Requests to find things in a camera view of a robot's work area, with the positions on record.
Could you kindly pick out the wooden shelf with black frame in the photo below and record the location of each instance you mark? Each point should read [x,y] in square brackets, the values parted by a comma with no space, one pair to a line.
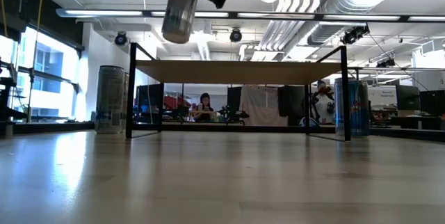
[236,72]

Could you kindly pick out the blue silver energy drink can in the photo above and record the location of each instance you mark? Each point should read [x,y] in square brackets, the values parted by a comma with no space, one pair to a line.
[359,109]

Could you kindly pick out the white round object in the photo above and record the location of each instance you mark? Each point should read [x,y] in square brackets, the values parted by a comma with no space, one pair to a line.
[307,122]

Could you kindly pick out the black metal table frame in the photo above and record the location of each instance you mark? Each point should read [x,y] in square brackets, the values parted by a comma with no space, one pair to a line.
[243,128]

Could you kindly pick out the black ceiling spotlight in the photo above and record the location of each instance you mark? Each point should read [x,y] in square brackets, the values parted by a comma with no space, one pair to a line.
[386,63]
[235,35]
[120,39]
[351,37]

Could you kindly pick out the overhead light bar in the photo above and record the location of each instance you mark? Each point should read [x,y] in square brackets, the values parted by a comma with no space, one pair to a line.
[278,15]

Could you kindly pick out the pale pink cloth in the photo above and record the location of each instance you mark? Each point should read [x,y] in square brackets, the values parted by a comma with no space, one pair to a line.
[262,107]

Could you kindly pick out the white sign board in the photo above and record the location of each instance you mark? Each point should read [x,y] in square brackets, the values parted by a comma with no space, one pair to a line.
[384,93]

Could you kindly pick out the person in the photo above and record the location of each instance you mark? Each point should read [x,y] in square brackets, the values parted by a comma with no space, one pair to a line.
[323,107]
[205,107]

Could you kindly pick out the small black background robot arm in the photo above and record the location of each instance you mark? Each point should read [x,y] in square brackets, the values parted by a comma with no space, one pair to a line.
[229,114]

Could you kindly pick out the white can with black top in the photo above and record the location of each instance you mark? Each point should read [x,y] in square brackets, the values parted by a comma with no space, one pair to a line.
[109,102]
[180,12]

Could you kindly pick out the white ceiling pipes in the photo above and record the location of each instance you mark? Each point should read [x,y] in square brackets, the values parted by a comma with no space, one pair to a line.
[299,5]

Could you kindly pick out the black panel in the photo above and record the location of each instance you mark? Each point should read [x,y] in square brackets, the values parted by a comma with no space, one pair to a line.
[292,100]
[234,98]

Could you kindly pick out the black equipment stand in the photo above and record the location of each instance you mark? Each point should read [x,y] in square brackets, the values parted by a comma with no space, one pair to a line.
[7,82]

